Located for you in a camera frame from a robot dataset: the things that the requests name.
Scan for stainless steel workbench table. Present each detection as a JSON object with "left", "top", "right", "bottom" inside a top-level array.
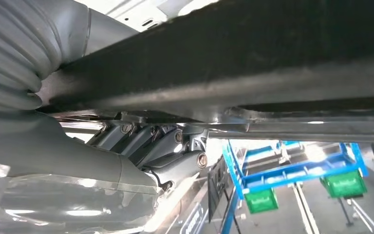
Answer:
[{"left": 57, "top": 121, "right": 374, "bottom": 144}]

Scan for blue metal cart frame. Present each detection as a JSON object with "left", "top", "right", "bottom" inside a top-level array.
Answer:
[{"left": 221, "top": 140, "right": 370, "bottom": 234}]

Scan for green plastic bin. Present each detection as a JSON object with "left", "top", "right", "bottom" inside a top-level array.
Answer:
[
  {"left": 320, "top": 170, "right": 368, "bottom": 199},
  {"left": 243, "top": 189, "right": 280, "bottom": 215}
]

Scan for black flat panel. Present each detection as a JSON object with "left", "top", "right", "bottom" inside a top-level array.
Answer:
[{"left": 207, "top": 157, "right": 230, "bottom": 223}]

